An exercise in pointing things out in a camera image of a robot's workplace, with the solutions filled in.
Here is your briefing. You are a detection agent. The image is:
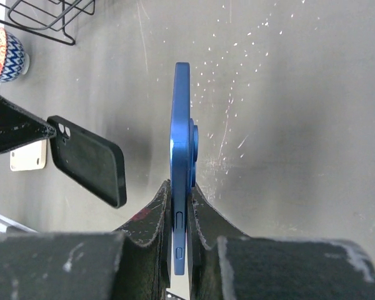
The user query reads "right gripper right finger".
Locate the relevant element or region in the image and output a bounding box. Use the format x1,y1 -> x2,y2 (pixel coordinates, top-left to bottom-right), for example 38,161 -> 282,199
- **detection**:
187,187 -> 375,299

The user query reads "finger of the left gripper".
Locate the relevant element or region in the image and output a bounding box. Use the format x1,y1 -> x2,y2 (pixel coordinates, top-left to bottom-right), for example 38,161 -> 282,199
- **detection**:
0,95 -> 56,154

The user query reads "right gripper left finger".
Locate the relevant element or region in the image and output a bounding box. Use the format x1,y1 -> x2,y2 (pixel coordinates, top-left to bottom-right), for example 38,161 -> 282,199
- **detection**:
0,181 -> 171,299

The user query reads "black phone case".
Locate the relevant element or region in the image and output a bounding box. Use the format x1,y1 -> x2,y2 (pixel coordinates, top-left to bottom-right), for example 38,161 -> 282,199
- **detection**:
47,116 -> 127,208

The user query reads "blue smartphone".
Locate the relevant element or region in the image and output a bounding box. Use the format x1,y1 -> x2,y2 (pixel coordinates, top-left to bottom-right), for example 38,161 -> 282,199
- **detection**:
169,62 -> 194,276

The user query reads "beige phone case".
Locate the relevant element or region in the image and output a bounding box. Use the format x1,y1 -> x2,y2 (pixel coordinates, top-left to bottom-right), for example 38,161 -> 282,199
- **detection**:
9,140 -> 48,172

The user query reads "red patterned bowl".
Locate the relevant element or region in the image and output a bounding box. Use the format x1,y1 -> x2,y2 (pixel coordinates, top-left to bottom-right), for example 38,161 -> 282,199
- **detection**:
0,27 -> 30,83

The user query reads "black wire dish basket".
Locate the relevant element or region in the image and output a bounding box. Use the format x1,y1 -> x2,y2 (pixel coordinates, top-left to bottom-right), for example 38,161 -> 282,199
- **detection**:
0,0 -> 96,46

